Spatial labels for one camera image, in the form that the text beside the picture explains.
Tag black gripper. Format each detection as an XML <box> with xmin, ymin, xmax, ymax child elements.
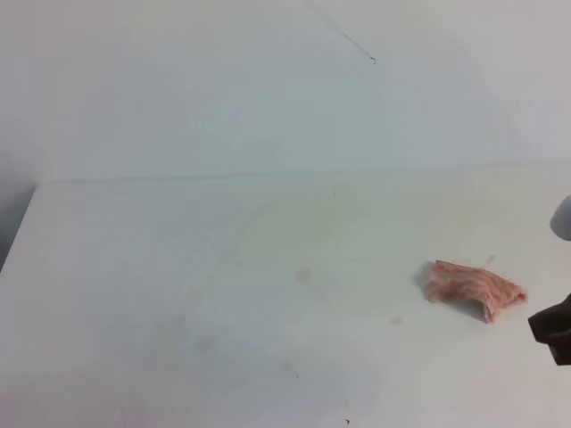
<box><xmin>528</xmin><ymin>296</ymin><xmax>570</xmax><ymax>366</ymax></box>

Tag pink striped rag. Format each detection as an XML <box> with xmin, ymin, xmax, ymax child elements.
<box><xmin>425</xmin><ymin>260</ymin><xmax>528</xmax><ymax>324</ymax></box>

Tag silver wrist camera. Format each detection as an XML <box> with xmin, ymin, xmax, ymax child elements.
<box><xmin>550</xmin><ymin>195</ymin><xmax>571</xmax><ymax>242</ymax></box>

